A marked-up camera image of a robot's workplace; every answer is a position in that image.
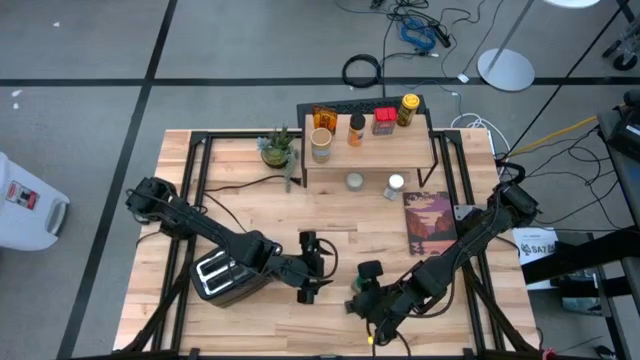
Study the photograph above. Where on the orange taco seasoning packet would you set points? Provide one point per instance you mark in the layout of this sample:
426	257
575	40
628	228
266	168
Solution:
325	117

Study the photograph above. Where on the yellow lid onion seasoning jar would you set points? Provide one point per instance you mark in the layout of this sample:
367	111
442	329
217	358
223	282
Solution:
409	109

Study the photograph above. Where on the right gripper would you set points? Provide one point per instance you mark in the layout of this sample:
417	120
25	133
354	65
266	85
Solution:
382	305

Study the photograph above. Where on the grey lid short jar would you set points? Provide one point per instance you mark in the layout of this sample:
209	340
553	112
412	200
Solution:
354	181

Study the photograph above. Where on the black perforated crate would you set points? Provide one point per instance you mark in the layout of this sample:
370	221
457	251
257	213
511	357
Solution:
350	104

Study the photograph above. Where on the black lid orange spice jar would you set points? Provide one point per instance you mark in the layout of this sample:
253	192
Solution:
357	127

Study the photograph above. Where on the wooden shelf black frame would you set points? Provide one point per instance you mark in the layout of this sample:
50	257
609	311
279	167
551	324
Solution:
390	150

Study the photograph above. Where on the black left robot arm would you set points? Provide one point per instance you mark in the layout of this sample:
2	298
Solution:
200	222

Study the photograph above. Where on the black metal stand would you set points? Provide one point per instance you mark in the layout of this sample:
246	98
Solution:
575	255

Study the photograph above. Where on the landscape cover book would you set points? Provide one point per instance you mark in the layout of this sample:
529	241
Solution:
430	225

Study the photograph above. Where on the red lid smoked paprika tin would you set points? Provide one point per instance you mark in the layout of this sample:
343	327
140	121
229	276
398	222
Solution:
385	119

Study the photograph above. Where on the potted succulent plant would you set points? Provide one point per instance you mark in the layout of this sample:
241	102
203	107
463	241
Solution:
275	150

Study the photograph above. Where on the black caster wheel frame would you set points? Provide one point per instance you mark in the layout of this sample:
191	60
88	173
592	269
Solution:
625	60

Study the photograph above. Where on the black table frame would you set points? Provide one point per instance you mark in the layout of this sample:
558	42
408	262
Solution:
200	142

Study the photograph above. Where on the black equipment case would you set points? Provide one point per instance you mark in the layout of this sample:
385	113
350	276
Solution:
620	130

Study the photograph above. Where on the white plastic bin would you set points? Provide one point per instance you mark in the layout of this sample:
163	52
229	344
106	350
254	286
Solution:
25	205

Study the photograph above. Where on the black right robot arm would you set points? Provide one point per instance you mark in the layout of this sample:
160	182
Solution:
475	240

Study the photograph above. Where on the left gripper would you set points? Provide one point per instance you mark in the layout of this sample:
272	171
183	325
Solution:
307	270

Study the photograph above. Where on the silver round base floor lamp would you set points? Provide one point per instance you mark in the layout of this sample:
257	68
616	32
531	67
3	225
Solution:
505	70

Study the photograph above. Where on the tan paper cup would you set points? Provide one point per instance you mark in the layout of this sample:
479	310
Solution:
321	145

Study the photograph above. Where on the white power adapter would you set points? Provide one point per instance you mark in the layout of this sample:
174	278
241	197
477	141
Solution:
462	78

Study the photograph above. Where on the grey metal mounting plate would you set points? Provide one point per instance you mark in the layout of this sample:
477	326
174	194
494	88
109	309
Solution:
464	212

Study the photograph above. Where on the white lid clear spice jar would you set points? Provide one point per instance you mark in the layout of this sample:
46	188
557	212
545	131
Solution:
394	186

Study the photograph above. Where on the white paper sign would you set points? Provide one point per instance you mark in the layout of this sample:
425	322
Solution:
532	247

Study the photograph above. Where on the black two-slot toaster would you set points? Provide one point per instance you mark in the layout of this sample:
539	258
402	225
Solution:
220	280

